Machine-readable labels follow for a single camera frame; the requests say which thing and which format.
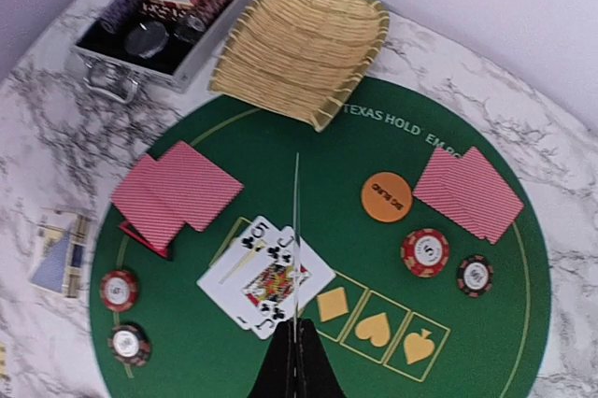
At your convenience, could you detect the dealt card seat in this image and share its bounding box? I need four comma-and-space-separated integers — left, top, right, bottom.
111, 154, 184, 258
413, 149, 476, 234

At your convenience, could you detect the black red triangular all-in marker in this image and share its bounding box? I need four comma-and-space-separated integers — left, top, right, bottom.
119, 220, 172, 261

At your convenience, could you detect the face-up five of clubs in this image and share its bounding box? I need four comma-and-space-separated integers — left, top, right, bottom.
197, 216, 279, 330

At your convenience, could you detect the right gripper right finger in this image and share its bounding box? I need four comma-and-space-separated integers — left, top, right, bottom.
296, 319, 346, 398

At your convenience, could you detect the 5 chip stack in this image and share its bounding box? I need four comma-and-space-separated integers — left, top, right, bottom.
401, 228, 450, 278
100, 269, 139, 313

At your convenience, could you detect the face-up jack of clubs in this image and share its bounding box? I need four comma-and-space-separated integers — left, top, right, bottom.
239, 226, 335, 340

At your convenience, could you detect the black dealer button in case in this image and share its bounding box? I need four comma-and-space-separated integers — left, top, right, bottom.
124, 21, 169, 59

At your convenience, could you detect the playing card box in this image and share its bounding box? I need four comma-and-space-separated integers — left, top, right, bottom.
29, 207, 92, 299

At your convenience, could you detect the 100 chip stack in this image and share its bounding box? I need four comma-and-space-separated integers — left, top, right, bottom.
107, 322, 151, 367

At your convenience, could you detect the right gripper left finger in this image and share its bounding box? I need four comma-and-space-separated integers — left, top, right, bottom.
248, 320, 295, 398

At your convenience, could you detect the woven bamboo basket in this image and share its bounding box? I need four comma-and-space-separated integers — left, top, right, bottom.
209, 0, 390, 132

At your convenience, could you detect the round green poker mat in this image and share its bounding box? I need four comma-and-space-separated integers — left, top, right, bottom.
90, 78, 550, 397

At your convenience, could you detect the thin card edge-on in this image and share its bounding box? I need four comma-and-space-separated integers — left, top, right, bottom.
292, 152, 301, 344

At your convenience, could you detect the orange big blind button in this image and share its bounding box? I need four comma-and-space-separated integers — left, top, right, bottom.
361, 172, 413, 223

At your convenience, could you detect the dealt card top seat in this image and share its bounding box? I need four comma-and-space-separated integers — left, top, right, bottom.
413, 149, 476, 234

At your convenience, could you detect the aluminium poker case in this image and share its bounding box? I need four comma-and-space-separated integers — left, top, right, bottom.
74, 0, 249, 104

